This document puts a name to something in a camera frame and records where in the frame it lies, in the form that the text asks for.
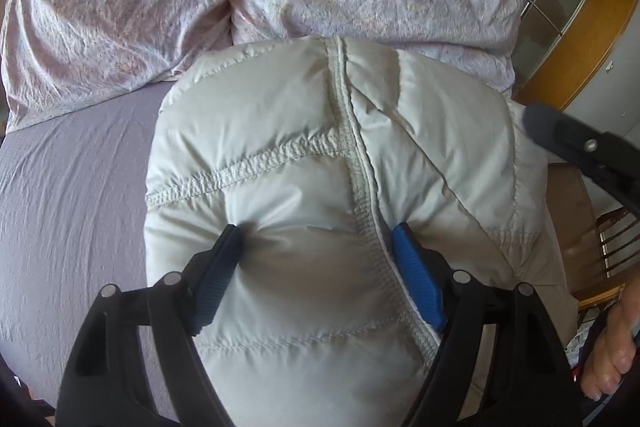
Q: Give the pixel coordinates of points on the wooden chair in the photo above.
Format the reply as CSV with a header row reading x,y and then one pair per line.
x,y
575,227

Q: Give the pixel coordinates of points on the wooden glass-door cabinet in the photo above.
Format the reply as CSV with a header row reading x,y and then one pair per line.
x,y
590,37

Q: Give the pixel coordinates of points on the purple bed sheet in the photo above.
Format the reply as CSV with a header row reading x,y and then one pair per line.
x,y
75,207

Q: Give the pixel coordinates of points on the white down jacket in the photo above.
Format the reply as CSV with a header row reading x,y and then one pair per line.
x,y
300,157

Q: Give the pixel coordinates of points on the pink floral duvet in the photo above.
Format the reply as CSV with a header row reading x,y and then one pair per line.
x,y
125,7

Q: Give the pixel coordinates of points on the person's right hand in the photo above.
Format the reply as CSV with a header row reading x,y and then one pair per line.
x,y
612,352

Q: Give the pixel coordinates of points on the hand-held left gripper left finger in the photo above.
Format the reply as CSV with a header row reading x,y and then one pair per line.
x,y
215,287

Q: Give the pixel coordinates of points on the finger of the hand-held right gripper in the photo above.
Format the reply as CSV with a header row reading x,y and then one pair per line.
x,y
575,142

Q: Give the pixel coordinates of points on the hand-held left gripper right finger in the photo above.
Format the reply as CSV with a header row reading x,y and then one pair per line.
x,y
420,282

